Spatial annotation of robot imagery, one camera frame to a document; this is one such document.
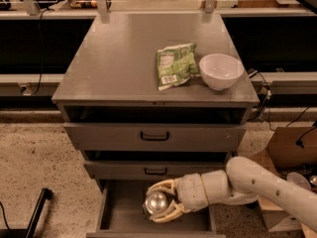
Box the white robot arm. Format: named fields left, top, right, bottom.
left=144, top=157, right=317, bottom=231

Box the middle grey drawer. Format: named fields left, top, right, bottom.
left=84, top=151, right=229, bottom=180

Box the metal bowl in box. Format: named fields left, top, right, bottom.
left=286, top=173, right=311, bottom=190

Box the black stand leg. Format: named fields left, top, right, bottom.
left=0, top=187, right=53, bottom=238

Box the grey drawer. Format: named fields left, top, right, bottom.
left=84, top=151, right=229, bottom=180
left=86, top=180, right=226, bottom=238
left=63, top=105, right=247, bottom=152

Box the black cable bundle right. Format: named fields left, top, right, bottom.
left=246, top=67, right=272, bottom=122

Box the top grey drawer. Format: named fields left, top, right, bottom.
left=63, top=105, right=247, bottom=152

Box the grey metal drawer cabinet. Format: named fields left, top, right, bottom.
left=51, top=11, right=261, bottom=238

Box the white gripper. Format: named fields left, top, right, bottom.
left=147, top=174, right=209, bottom=223

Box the bottom grey drawer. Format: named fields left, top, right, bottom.
left=86, top=180, right=226, bottom=238

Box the white bowl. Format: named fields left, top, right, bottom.
left=199, top=54, right=245, bottom=90

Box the black power cable left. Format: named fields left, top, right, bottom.
left=31, top=7, right=53, bottom=96

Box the green chip bag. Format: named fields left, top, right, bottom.
left=156, top=43, right=200, bottom=90

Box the cardboard box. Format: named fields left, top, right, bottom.
left=251, top=127, right=317, bottom=238

